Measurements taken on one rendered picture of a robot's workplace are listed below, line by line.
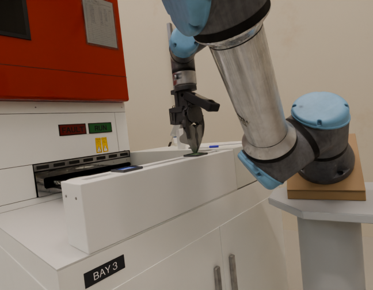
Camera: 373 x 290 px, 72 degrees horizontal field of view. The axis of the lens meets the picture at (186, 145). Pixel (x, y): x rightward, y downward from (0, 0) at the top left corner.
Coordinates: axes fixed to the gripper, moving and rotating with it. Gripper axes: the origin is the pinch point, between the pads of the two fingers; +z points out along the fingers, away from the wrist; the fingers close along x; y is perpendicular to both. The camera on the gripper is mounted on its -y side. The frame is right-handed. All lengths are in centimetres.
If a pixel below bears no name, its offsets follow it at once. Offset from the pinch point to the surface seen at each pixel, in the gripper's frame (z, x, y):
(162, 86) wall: -62, -145, 167
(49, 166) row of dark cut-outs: 2, 24, 58
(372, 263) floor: 98, -145, -23
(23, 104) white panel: -23, 30, 58
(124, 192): 6.0, 30.5, -4.0
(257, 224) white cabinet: 32.5, -25.8, -4.2
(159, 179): 5.2, 20.1, -4.0
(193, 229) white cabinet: 21.9, 9.7, -4.0
